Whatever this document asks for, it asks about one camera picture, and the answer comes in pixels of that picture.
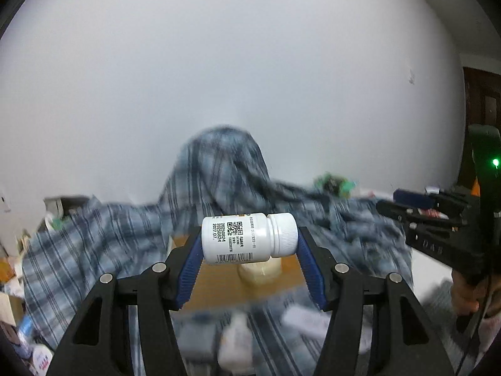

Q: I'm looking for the grey blue carton box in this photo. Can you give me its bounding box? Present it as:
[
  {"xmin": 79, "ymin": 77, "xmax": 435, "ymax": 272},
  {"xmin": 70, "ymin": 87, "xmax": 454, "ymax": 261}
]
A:
[{"xmin": 177, "ymin": 322, "xmax": 217, "ymax": 363}]

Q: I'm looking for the large white plastic bottle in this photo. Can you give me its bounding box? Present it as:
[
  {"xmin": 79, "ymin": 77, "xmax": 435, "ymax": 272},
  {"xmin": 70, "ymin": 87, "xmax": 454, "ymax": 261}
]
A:
[{"xmin": 217, "ymin": 311, "xmax": 254, "ymax": 375}]

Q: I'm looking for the person right hand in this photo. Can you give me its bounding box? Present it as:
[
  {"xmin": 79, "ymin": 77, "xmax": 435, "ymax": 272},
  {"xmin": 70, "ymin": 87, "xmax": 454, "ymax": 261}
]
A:
[{"xmin": 451, "ymin": 270, "xmax": 488, "ymax": 316}]

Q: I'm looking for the small white pill bottle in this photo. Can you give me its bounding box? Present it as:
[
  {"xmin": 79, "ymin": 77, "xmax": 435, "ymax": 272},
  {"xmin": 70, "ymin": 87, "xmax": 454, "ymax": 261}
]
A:
[{"xmin": 201, "ymin": 213, "xmax": 299, "ymax": 265}]

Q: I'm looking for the striped grey cloth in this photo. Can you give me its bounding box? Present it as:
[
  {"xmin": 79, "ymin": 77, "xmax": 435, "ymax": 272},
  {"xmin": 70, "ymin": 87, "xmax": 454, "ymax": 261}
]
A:
[{"xmin": 172, "ymin": 290, "xmax": 324, "ymax": 375}]

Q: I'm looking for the white cardboard tray box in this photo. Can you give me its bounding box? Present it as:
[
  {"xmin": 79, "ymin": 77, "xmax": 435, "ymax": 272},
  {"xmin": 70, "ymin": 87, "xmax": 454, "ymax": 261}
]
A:
[{"xmin": 180, "ymin": 256, "xmax": 306, "ymax": 311}]

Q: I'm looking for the grey box at wall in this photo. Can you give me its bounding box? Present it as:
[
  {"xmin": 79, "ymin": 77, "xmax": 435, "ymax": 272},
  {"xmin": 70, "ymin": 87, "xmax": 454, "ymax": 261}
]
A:
[{"xmin": 43, "ymin": 195, "xmax": 90, "ymax": 218}]

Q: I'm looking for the white round jar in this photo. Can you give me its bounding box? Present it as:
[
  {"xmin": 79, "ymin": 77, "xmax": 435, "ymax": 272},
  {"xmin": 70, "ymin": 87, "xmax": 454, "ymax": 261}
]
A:
[{"xmin": 31, "ymin": 344, "xmax": 54, "ymax": 376}]

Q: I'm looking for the cream round tin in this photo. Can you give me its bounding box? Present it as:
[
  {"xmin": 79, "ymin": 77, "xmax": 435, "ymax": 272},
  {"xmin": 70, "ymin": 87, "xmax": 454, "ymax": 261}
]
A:
[{"xmin": 237, "ymin": 257, "xmax": 282, "ymax": 286}]

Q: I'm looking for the blue plaid shirt cloth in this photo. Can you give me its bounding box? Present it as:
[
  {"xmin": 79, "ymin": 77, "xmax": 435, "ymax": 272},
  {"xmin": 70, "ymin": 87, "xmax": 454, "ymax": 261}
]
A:
[{"xmin": 22, "ymin": 127, "xmax": 413, "ymax": 347}]

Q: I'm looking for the white lotion tube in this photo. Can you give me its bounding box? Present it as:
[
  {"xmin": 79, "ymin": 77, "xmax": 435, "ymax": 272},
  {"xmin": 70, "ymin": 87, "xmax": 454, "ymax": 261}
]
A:
[{"xmin": 281, "ymin": 305, "xmax": 373, "ymax": 355}]

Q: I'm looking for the green tissue pack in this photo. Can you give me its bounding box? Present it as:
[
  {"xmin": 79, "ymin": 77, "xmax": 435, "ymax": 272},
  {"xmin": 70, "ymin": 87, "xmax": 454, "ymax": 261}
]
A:
[{"xmin": 313, "ymin": 172, "xmax": 357, "ymax": 199}]

